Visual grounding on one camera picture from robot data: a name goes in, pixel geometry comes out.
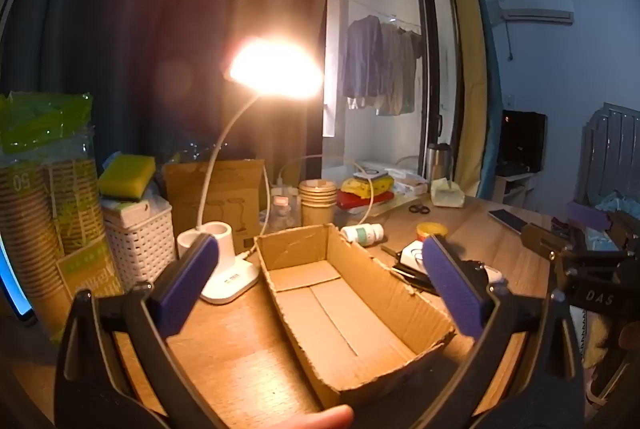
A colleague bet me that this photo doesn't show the clear printed glass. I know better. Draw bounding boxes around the clear printed glass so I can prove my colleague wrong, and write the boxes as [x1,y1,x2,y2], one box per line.
[270,186,301,232]

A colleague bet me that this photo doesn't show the red flat box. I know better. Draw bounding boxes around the red flat box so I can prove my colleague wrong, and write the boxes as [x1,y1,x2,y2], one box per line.
[336,190,393,210]

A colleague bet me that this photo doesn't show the black monitor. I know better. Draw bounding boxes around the black monitor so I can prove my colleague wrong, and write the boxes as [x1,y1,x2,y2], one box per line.
[500,110,548,175]

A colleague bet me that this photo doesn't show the blue lit screen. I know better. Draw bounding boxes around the blue lit screen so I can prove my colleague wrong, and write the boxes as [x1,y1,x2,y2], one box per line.
[0,236,36,326]

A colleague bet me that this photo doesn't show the hanging green shirt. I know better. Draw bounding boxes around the hanging green shirt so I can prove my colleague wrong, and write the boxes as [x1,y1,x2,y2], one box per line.
[397,26,425,115]

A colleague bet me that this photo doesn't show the red tin with yellow lid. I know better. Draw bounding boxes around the red tin with yellow lid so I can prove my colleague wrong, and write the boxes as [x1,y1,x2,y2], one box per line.
[416,222,449,242]

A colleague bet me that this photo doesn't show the grey radiator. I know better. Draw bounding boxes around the grey radiator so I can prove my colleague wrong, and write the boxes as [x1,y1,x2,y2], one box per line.
[575,102,640,210]

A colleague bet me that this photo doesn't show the stack of brown paper cups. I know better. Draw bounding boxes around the stack of brown paper cups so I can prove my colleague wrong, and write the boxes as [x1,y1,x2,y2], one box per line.
[298,179,340,227]

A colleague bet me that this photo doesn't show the teal curtain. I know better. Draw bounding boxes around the teal curtain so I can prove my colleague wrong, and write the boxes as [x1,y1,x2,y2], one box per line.
[470,0,503,190]

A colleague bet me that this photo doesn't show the light blue cloth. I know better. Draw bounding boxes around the light blue cloth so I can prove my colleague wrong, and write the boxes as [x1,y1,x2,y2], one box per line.
[582,190,628,252]

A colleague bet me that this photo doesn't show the yellow green sponge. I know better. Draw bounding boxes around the yellow green sponge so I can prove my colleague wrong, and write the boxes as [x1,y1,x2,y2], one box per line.
[97,153,157,202]

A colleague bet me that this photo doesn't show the white woven plastic basket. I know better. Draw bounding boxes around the white woven plastic basket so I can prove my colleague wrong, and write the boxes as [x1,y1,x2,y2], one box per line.
[102,199,176,295]

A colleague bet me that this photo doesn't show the yellow printed packet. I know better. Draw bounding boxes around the yellow printed packet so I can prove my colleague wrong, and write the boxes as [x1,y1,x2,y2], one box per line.
[341,176,396,197]

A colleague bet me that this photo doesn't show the white stand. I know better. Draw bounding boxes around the white stand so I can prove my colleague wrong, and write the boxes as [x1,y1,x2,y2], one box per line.
[495,172,541,210]

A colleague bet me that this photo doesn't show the person's left hand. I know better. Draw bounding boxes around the person's left hand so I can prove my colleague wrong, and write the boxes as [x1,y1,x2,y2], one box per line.
[272,405,356,429]

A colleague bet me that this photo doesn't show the white charging cable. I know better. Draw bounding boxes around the white charging cable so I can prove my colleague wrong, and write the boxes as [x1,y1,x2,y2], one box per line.
[276,154,382,232]

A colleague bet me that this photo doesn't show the white packet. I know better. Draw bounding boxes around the white packet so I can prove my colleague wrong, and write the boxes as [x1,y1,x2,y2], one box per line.
[395,169,428,195]

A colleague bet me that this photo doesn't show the brown lamp carton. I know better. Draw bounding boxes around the brown lamp carton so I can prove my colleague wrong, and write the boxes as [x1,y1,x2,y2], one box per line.
[162,159,268,252]

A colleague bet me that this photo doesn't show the white air conditioner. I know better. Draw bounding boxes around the white air conditioner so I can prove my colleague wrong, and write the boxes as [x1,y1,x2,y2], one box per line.
[495,0,576,26]

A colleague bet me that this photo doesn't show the hanging blue shirt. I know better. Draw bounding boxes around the hanging blue shirt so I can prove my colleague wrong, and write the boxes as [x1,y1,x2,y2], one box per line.
[342,15,386,110]

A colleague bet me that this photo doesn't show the white pill bottle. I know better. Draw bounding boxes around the white pill bottle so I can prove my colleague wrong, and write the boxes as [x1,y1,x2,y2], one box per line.
[341,223,385,246]

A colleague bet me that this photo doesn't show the dark blue curtain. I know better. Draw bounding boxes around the dark blue curtain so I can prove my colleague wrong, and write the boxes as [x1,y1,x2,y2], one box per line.
[0,0,261,180]

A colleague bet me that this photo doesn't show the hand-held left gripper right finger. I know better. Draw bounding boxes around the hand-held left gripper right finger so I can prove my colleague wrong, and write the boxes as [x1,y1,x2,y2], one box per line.
[421,233,587,429]

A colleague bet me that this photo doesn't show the pale yellow tissue pack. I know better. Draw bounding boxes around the pale yellow tissue pack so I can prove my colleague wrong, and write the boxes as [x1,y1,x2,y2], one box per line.
[430,178,466,208]

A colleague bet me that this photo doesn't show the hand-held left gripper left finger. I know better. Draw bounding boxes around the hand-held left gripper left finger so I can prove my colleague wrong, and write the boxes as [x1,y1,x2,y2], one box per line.
[54,233,231,429]

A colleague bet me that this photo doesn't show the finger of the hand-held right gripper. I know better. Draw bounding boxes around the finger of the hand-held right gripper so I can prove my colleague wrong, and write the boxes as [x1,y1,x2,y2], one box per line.
[566,202,640,252]
[520,223,623,266]

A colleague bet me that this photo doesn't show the black door frame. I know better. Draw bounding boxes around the black door frame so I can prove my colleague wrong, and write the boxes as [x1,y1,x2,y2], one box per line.
[410,0,463,180]

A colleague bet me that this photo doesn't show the clear plastic folder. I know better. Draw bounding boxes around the clear plastic folder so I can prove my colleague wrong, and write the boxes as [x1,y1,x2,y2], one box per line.
[335,196,431,216]

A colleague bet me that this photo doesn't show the smartphone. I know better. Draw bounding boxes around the smartphone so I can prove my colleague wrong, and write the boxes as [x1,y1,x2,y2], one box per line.
[487,208,528,235]

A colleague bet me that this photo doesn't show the white desk lamp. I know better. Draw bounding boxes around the white desk lamp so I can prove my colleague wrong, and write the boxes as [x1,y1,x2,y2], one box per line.
[176,36,325,306]

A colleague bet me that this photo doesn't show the bagged stacks of paper cups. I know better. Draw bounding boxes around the bagged stacks of paper cups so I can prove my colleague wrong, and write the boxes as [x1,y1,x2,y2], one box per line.
[0,92,123,345]

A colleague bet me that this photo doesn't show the steel thermos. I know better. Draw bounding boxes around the steel thermos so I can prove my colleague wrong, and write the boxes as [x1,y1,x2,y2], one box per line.
[426,143,453,182]

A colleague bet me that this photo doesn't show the hanging grey shirt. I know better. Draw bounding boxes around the hanging grey shirt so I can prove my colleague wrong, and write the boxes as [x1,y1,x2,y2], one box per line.
[377,22,406,116]

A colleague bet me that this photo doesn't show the cardboard box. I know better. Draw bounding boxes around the cardboard box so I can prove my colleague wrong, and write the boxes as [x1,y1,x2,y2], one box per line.
[254,223,457,410]

